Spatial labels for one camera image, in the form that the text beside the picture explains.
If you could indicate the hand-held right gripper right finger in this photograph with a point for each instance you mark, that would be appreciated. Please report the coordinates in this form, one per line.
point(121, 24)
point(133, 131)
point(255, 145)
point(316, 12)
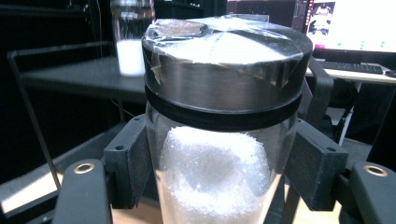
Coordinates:
point(314, 165)

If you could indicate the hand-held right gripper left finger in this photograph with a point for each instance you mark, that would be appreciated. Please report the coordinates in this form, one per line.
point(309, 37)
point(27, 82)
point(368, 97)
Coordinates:
point(127, 161)

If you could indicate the black two-tier metal rack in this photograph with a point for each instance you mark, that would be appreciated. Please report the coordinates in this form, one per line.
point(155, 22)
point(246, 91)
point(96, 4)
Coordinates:
point(77, 77)

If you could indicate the glass jar with metal lid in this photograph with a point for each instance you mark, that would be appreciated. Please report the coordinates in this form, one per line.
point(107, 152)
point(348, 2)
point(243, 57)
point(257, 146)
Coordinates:
point(224, 124)

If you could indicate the small white jar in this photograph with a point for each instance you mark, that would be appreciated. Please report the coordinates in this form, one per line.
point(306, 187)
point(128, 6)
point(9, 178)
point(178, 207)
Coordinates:
point(130, 46)

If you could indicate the black office chair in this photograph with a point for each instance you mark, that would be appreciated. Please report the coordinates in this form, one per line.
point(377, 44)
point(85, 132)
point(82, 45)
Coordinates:
point(327, 99)

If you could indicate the white desk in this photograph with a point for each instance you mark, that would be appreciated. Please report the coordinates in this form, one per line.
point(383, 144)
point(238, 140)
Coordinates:
point(358, 76)

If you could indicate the black keyboard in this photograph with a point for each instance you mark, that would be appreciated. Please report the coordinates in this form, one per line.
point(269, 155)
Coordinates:
point(350, 67)

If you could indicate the lit computer monitor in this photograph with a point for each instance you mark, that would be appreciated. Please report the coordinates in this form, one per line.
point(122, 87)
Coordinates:
point(355, 25)

